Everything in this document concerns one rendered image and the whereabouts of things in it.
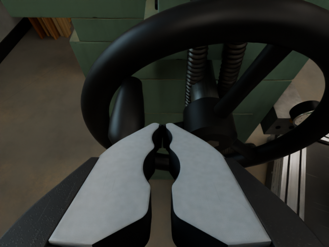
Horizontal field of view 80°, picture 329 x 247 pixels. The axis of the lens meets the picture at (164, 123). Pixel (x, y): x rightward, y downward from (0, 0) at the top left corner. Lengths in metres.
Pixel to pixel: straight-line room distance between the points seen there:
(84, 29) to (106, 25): 0.04
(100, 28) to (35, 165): 1.01
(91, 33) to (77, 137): 0.93
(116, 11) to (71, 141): 0.99
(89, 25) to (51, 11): 0.05
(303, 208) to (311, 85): 1.00
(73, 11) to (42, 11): 0.05
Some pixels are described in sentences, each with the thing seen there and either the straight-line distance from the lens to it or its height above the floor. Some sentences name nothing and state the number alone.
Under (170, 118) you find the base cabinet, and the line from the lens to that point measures 0.53.
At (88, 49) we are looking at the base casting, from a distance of 0.40.
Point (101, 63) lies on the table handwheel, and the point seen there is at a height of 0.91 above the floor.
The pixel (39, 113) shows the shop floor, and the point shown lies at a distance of 1.46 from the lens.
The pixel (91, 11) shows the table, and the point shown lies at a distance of 0.36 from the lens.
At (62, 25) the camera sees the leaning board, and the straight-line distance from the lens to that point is 1.92.
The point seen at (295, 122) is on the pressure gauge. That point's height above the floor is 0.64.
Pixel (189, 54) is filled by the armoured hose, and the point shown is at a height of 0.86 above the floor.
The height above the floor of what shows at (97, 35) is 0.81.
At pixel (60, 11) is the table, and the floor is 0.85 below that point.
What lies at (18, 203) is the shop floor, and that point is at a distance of 1.24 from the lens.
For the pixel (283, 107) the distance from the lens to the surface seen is 0.58.
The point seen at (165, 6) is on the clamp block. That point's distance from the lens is 0.23.
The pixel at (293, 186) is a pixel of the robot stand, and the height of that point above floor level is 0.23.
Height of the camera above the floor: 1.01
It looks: 58 degrees down
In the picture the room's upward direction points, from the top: 1 degrees clockwise
